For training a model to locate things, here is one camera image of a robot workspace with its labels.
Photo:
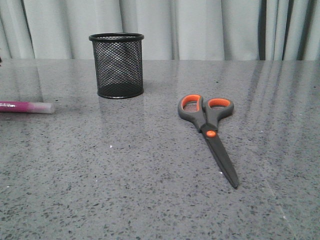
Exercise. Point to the grey orange scissors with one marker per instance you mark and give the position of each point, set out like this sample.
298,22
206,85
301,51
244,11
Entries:
205,116

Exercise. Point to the pink highlighter pen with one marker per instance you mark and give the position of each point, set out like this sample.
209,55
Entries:
27,107

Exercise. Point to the black mesh pen cup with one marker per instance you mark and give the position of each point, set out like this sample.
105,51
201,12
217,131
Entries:
118,64

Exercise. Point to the grey pleated curtain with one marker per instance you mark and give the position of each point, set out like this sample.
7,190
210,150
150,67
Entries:
173,29

